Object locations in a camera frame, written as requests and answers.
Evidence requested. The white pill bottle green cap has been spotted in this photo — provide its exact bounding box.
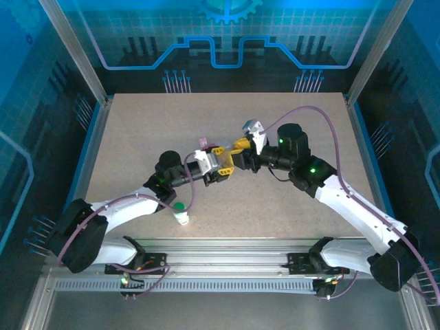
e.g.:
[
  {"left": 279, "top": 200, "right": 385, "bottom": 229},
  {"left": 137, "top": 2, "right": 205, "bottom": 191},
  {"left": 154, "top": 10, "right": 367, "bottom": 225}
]
[{"left": 171, "top": 201, "right": 190, "bottom": 226}]

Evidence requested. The black controller block with LED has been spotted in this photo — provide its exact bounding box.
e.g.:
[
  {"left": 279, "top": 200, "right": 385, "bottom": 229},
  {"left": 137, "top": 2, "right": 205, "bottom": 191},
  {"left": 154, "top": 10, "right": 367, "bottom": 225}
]
[
  {"left": 314, "top": 276, "right": 341, "bottom": 300},
  {"left": 118, "top": 270, "right": 146, "bottom": 300}
]

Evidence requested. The grey metal panel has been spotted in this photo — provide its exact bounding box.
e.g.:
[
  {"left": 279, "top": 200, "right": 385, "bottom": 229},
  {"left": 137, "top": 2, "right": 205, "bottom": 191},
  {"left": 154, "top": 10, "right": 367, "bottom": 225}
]
[{"left": 20, "top": 267, "right": 434, "bottom": 330}]

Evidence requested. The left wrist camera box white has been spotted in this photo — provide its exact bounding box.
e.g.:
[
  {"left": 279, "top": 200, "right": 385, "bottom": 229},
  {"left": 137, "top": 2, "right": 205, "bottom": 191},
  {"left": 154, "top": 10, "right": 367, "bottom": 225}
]
[{"left": 192, "top": 149, "right": 221, "bottom": 175}]

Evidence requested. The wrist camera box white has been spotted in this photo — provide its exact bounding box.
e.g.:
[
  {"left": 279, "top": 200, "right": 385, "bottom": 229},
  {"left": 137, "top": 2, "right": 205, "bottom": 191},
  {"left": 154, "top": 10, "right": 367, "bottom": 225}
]
[
  {"left": 192, "top": 149, "right": 221, "bottom": 175},
  {"left": 242, "top": 118, "right": 269, "bottom": 152}
]

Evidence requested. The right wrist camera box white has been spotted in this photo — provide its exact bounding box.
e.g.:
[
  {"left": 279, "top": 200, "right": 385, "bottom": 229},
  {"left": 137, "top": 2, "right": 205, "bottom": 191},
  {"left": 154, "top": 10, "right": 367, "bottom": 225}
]
[{"left": 242, "top": 118, "right": 269, "bottom": 152}]

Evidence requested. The blue edged table side rail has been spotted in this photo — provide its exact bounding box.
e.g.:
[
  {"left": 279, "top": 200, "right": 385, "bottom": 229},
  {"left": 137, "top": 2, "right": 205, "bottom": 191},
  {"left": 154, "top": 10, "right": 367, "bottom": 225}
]
[
  {"left": 343, "top": 94, "right": 396, "bottom": 221},
  {"left": 63, "top": 95, "right": 115, "bottom": 214}
]

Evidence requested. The aluminium mounting rail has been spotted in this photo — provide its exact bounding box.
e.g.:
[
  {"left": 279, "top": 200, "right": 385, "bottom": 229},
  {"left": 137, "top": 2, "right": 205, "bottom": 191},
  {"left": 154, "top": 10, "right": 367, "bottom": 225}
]
[{"left": 44, "top": 238, "right": 412, "bottom": 278}]

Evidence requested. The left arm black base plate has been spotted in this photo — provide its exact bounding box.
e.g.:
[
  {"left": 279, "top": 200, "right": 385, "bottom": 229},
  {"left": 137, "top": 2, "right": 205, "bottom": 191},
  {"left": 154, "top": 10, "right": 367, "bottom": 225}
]
[{"left": 104, "top": 252, "right": 168, "bottom": 276}]

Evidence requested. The slotted grey cable duct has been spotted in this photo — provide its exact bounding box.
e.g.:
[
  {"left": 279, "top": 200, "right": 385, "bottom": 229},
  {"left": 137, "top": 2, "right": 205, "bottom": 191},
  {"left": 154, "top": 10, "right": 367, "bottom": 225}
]
[{"left": 54, "top": 278, "right": 319, "bottom": 293}]

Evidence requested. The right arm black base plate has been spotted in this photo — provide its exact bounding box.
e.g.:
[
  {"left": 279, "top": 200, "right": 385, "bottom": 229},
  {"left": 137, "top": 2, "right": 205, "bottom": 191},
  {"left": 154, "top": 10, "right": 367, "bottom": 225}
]
[{"left": 287, "top": 252, "right": 351, "bottom": 276}]

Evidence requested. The aluminium frame post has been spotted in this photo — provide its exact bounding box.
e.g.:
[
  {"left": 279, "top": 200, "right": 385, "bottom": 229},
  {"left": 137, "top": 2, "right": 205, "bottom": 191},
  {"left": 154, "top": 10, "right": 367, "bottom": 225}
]
[
  {"left": 345, "top": 0, "right": 415, "bottom": 104},
  {"left": 37, "top": 0, "right": 114, "bottom": 104}
]

